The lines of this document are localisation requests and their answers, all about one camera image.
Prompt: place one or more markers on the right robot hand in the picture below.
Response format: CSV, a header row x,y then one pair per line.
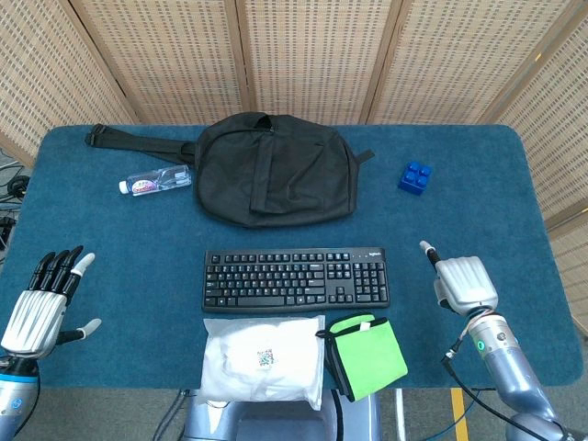
x,y
466,285

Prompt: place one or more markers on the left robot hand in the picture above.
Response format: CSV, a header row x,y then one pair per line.
x,y
34,312

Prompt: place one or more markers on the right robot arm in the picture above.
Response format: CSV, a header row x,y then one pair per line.
x,y
510,367

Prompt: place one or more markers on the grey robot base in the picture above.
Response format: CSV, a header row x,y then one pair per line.
x,y
285,415

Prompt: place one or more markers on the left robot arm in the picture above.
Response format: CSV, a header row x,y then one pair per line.
x,y
16,395

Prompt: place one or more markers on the black keyboard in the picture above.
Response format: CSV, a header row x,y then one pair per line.
x,y
296,280

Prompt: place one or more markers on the blue table mat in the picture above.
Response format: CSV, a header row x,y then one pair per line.
x,y
138,257

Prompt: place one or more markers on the blue toy building brick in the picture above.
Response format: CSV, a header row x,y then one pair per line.
x,y
414,179

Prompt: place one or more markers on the green and black pouch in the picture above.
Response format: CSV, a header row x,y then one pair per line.
x,y
367,356

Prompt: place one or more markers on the clear plastic water bottle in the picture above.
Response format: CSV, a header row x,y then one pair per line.
x,y
156,180

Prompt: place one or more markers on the white plastic packaged cloth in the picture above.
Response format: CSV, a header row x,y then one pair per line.
x,y
262,360

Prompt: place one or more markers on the black sling bag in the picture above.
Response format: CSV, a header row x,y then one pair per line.
x,y
275,170

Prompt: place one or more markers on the woven bamboo folding screen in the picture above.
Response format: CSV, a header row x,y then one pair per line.
x,y
294,59

